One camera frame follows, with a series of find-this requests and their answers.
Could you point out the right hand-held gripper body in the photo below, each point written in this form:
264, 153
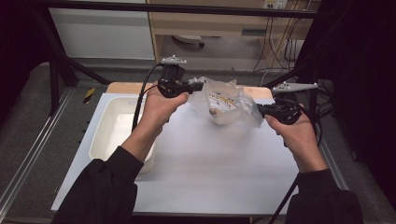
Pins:
286, 112

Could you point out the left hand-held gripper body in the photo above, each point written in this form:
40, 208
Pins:
171, 84

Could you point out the clear smiley plastic bag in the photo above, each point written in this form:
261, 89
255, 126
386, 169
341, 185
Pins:
236, 96

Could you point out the beige serving spoon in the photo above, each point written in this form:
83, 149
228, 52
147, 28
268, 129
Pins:
222, 118

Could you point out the white plastic bin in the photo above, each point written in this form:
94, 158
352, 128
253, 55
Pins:
115, 130

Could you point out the person's right hand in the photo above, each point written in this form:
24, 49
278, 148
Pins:
300, 140

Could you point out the person's left hand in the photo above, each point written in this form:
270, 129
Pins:
158, 115

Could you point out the white chair base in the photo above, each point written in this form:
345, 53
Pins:
186, 38

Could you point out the wooden table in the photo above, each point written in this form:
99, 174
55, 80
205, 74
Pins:
124, 88

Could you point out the wooden desk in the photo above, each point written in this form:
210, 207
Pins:
199, 23

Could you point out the white cabinet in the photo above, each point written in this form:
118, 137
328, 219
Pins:
102, 34

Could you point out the dark curtain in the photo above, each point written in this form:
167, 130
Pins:
15, 46
367, 77

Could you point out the white power strip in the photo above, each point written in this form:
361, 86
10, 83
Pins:
275, 3

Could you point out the black metal frame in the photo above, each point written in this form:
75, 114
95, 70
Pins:
186, 7

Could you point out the aluminium rail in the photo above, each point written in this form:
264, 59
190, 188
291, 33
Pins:
34, 146
342, 180

